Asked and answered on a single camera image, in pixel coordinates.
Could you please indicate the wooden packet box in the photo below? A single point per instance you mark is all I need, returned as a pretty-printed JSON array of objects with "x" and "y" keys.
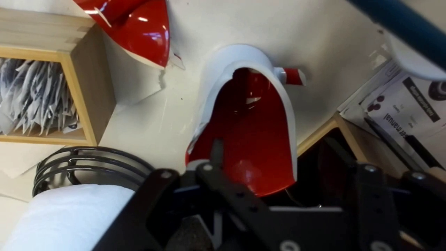
[{"x": 91, "y": 84}]

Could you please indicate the white paper towel roll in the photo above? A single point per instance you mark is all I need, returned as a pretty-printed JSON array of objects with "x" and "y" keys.
[{"x": 70, "y": 217}]

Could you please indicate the printed paper leaflet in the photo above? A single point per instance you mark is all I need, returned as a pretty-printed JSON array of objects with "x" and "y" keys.
[{"x": 399, "y": 116}]

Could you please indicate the red and white bowl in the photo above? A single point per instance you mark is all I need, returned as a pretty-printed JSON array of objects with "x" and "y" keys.
[{"x": 144, "y": 32}]

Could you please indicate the white sugar packets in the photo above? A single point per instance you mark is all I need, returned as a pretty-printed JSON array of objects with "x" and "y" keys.
[{"x": 36, "y": 98}]

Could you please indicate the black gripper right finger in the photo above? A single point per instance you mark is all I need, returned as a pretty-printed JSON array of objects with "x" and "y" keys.
[{"x": 399, "y": 213}]

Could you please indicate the wooden countertop organizer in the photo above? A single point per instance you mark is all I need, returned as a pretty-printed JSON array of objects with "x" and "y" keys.
[{"x": 321, "y": 132}]

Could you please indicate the broken red white cup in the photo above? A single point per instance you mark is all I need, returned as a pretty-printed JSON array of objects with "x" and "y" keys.
[{"x": 259, "y": 120}]

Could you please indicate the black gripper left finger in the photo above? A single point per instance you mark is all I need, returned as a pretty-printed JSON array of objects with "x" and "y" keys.
[{"x": 185, "y": 217}]

